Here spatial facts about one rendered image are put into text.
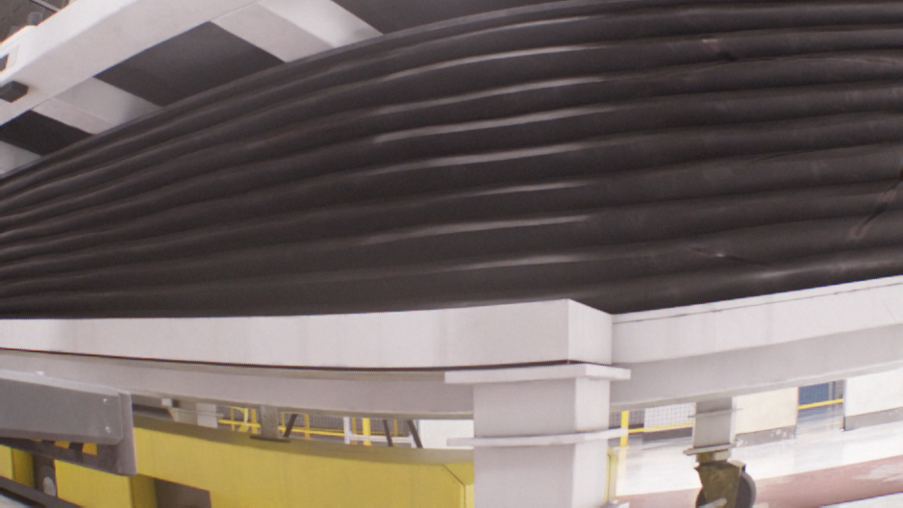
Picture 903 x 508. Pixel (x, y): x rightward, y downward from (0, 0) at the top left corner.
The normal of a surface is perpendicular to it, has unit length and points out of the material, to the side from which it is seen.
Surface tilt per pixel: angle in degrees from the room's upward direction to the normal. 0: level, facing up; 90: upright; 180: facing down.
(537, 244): 146
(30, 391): 90
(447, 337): 90
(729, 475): 90
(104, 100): 90
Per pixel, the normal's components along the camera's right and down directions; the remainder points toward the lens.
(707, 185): -0.27, 0.60
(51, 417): 0.97, -0.07
